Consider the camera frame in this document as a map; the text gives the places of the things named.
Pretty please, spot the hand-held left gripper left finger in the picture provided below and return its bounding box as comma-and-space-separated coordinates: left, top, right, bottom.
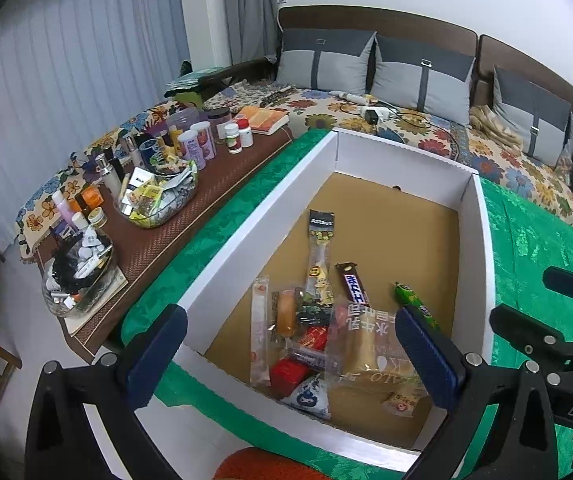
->
25, 303, 188, 480

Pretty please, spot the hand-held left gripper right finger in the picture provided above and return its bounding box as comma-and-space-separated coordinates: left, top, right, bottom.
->
395, 303, 559, 480

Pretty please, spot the green sausage stick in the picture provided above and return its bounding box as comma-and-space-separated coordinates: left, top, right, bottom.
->
393, 282, 439, 331

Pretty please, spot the clear bread packet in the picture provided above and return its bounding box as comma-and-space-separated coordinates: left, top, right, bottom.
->
326, 305, 434, 397

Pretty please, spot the dark chocolate bar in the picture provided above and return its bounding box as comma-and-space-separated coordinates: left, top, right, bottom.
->
335, 261, 371, 311

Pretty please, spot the white stick snack packet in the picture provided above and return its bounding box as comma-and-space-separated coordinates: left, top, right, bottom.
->
250, 275, 272, 388

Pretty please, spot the small black snack packet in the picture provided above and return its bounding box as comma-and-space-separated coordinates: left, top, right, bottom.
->
299, 302, 334, 326

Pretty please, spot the white triangular snack packet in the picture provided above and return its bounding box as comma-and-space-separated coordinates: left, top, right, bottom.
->
281, 374, 332, 418

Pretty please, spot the red snack packet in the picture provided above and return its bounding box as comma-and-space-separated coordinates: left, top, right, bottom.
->
270, 325, 329, 400

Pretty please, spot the clear packet yellow sausage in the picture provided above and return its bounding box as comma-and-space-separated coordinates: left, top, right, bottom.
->
270, 287, 303, 347

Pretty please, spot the long clear biscuit packet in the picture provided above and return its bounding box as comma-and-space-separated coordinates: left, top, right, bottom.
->
306, 209, 337, 306

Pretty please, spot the white cardboard box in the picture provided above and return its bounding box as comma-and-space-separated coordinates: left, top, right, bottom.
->
84, 127, 497, 480

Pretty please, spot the green patterned bedspread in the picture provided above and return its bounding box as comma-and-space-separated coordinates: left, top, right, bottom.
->
119, 129, 573, 480

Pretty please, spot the thin book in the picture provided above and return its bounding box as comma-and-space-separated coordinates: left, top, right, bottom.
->
61, 265, 130, 336

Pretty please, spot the glass bowl of small items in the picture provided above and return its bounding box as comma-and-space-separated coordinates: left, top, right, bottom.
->
41, 237, 117, 318

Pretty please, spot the glass bowl of sachets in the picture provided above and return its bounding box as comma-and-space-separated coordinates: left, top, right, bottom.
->
114, 160, 200, 230

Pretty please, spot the small orange box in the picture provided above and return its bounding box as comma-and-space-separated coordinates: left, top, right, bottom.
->
79, 186, 104, 209

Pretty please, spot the beige folded blanket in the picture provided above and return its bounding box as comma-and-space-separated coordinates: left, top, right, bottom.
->
469, 104, 522, 148

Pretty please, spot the pink bottle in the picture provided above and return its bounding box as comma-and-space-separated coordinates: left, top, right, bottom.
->
51, 191, 74, 223

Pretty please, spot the glass perfume bottle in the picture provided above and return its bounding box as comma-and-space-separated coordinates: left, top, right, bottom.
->
95, 154, 122, 193

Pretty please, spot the floral bedsheet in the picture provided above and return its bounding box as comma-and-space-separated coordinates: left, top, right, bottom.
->
14, 80, 573, 256

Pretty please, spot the dark blue can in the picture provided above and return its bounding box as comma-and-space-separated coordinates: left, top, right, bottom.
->
139, 139, 164, 168

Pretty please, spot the purple canister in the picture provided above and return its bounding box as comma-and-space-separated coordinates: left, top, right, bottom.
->
190, 121, 216, 161
178, 130, 207, 170

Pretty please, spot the brown padded headboard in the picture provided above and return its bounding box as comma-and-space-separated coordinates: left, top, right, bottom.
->
477, 34, 573, 128
276, 6, 479, 63

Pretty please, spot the translucent purple tub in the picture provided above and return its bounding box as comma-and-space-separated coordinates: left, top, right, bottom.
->
166, 107, 202, 136

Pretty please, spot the clear jar dark lid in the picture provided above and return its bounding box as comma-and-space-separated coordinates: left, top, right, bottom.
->
208, 107, 232, 133

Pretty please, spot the orange book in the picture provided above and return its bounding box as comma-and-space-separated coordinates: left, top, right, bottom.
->
234, 105, 289, 136

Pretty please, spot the white handheld massager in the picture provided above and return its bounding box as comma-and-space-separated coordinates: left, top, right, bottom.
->
329, 89, 367, 104

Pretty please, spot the green bag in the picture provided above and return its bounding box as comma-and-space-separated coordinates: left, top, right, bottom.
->
164, 60, 227, 98

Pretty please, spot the pale pleated curtain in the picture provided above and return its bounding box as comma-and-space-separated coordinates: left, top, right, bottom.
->
0, 0, 192, 281

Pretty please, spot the grey curtain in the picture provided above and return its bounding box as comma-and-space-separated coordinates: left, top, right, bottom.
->
221, 0, 274, 68

